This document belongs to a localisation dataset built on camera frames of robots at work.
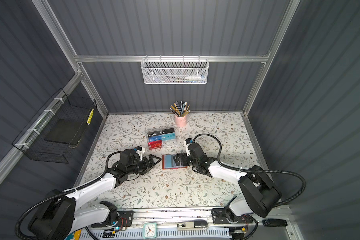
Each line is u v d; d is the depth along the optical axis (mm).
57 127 750
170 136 996
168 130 994
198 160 668
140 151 806
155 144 991
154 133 987
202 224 676
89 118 823
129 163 681
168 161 940
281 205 473
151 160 754
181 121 1077
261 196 432
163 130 991
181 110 1081
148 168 740
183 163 760
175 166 911
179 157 770
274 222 697
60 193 444
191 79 908
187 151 780
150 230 691
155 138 987
